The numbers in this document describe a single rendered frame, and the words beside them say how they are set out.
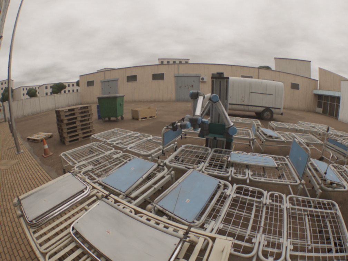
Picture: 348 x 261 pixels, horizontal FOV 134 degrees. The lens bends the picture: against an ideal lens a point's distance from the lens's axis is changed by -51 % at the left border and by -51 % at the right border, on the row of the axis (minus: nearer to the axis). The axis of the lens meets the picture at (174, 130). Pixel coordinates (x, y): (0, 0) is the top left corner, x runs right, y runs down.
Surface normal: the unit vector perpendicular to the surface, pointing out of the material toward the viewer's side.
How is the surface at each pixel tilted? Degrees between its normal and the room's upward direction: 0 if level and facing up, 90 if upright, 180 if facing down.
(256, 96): 88
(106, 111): 94
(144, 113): 90
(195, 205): 8
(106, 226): 6
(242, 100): 88
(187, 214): 8
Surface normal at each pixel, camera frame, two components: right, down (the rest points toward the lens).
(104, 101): -0.07, 0.32
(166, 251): -0.05, -0.93
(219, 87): -0.47, 0.23
